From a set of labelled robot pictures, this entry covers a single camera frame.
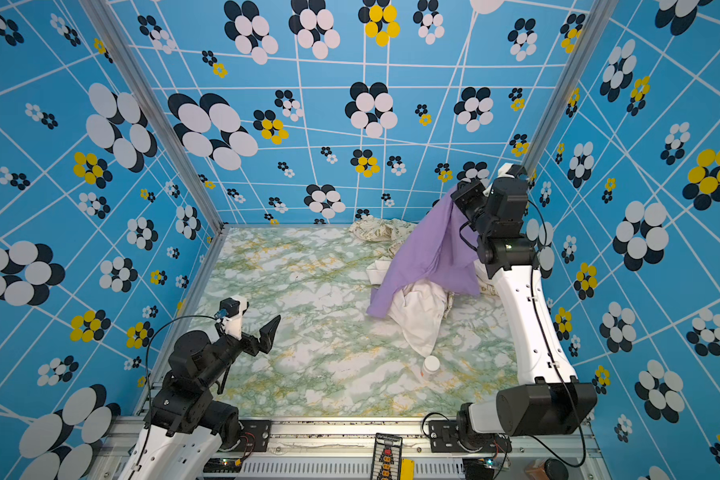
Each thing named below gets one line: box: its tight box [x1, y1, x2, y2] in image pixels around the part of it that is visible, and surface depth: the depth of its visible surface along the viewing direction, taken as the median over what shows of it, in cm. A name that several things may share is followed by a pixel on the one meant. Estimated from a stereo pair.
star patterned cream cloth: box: [349, 215, 419, 251], surface depth 117 cm
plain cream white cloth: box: [366, 260, 449, 358], surface depth 88 cm
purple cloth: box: [367, 186, 480, 319], surface depth 84 cm
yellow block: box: [400, 458, 415, 480], surface depth 70 cm
